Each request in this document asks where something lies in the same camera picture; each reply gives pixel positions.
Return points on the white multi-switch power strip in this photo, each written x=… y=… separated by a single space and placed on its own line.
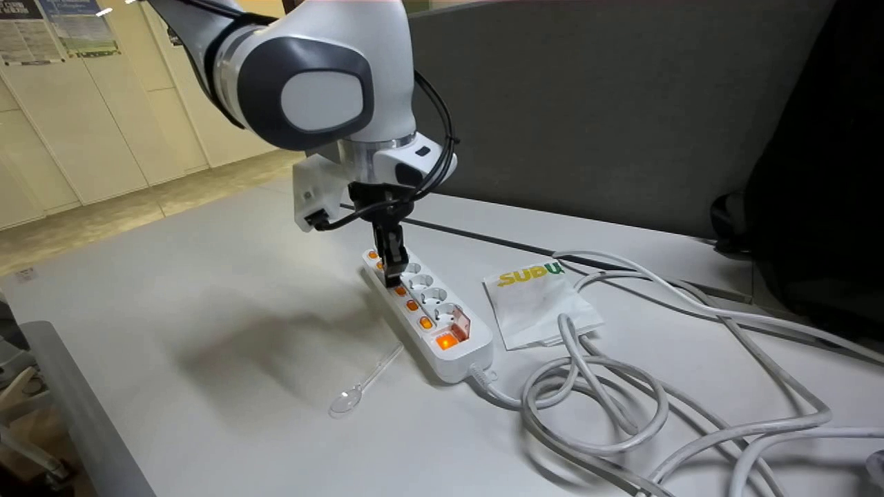
x=456 y=362

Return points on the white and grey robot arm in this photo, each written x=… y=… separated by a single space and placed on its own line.
x=313 y=87

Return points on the white paper wall poster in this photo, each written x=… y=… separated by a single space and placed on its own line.
x=30 y=30
x=86 y=29

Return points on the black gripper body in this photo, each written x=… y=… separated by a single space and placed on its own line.
x=383 y=200

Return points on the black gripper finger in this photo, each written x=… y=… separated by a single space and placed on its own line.
x=398 y=253
x=380 y=243

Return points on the white Subway napkin packet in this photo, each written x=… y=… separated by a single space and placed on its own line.
x=528 y=305

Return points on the grey partition panel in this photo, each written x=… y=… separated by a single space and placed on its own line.
x=597 y=101

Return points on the brown wooden furniture piece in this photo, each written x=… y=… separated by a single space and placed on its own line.
x=23 y=403

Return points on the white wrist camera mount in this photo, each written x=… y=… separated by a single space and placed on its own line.
x=320 y=192

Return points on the clear plastic spoon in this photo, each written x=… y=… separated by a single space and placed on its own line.
x=346 y=402

